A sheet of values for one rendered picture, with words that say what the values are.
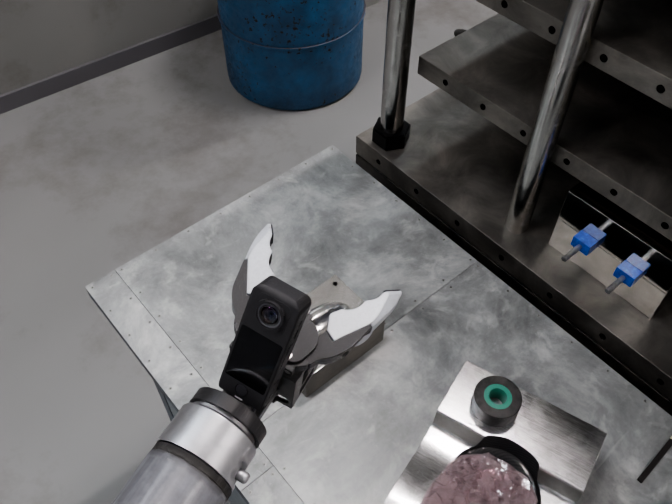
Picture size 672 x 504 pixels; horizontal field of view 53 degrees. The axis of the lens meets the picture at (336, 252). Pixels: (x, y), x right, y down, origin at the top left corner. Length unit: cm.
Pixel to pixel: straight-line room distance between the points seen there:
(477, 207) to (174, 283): 73
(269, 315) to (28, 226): 239
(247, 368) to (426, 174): 121
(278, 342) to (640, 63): 92
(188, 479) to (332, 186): 119
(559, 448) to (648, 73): 65
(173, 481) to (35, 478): 175
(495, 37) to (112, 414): 158
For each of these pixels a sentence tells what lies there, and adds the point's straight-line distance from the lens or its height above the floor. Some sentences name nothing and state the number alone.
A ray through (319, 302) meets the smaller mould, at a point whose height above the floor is 87.
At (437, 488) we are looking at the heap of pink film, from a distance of 116.
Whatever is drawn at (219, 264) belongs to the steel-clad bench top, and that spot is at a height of 80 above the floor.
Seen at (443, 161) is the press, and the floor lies 79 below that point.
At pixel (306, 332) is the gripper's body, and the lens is 62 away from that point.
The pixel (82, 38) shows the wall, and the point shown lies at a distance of 343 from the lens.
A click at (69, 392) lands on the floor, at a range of 239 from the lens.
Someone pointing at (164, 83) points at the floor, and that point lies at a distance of 340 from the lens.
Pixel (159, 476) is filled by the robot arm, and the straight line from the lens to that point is 56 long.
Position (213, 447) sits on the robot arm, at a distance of 57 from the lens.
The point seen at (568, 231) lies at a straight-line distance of 157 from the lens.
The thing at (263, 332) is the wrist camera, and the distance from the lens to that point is 56.
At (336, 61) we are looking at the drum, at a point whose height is 22.
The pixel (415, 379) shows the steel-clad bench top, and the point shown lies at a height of 80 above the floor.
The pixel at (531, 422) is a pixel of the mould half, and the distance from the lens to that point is 123.
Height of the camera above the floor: 198
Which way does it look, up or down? 51 degrees down
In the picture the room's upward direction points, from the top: straight up
